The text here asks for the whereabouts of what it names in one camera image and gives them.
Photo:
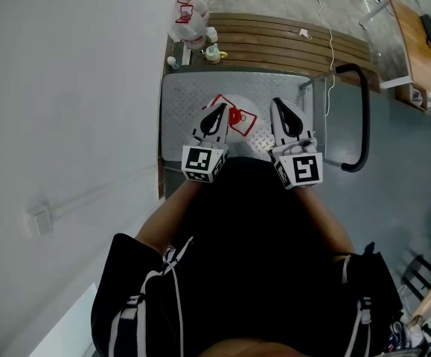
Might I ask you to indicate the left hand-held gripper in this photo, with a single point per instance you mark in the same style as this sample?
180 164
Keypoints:
198 160

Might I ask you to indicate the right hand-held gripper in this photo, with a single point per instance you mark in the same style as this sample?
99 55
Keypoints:
304 169

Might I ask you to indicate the white plastic bag red print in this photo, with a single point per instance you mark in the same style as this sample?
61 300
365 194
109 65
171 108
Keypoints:
248 121

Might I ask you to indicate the metal platform trolley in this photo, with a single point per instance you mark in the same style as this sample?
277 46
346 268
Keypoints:
185 99

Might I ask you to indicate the person's left forearm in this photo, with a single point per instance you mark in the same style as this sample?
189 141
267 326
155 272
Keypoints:
166 218

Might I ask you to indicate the person's right forearm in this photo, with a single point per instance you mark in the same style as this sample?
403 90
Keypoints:
323 221

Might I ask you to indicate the yellow-green cup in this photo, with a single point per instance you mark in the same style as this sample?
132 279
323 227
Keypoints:
213 55

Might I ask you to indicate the small white bottle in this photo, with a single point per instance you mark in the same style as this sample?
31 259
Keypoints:
173 62

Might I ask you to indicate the wooden slatted bench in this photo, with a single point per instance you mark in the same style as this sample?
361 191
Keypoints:
274 50

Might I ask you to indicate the white face mask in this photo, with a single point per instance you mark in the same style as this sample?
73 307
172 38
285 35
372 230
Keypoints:
305 33

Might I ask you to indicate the person's black clothing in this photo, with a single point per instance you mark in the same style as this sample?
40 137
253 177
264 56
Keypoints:
256 236

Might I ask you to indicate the wooden box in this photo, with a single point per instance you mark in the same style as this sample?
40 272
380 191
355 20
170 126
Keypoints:
412 97

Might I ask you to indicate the wooden table white legs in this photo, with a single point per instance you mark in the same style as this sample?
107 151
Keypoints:
416 50

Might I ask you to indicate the white bags by wall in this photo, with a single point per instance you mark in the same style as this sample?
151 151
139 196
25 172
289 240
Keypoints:
191 28

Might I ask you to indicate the grey wall socket box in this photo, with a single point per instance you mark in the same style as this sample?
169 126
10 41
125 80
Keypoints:
41 219

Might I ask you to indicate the black metal frame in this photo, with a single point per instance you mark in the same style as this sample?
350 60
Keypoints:
420 279

